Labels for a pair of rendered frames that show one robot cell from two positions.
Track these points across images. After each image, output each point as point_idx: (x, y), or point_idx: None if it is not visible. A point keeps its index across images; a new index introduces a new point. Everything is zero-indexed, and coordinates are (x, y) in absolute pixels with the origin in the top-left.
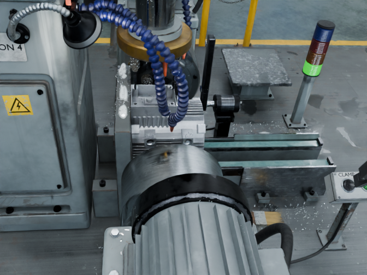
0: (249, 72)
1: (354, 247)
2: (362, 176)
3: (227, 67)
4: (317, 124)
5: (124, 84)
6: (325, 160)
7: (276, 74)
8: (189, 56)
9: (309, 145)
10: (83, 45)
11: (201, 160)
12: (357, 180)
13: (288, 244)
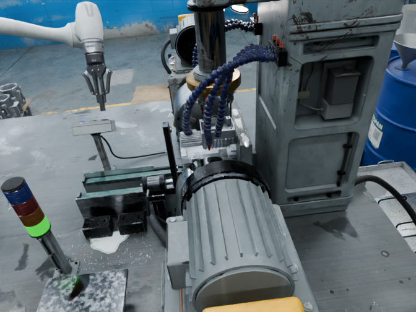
0: (95, 296)
1: (97, 168)
2: (109, 88)
3: (123, 307)
4: (42, 272)
5: (239, 129)
6: (86, 182)
7: (57, 296)
8: (184, 171)
9: (89, 193)
10: (237, 11)
11: (187, 94)
12: (104, 106)
13: (164, 43)
